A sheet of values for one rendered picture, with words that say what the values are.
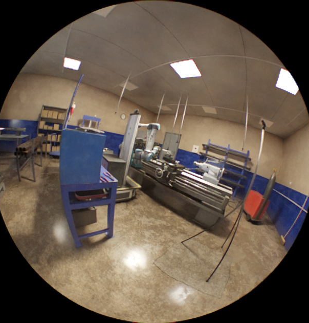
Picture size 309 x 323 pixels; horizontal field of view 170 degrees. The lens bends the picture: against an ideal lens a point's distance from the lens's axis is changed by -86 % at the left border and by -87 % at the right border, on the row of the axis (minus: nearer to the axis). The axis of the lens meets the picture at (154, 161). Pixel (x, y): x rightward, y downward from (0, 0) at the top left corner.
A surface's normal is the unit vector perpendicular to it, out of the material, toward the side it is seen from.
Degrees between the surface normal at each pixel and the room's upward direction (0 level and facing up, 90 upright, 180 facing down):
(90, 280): 0
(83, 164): 90
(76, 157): 90
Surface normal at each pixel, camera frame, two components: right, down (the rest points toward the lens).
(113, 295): 0.25, -0.95
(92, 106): 0.72, 0.29
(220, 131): -0.65, -0.03
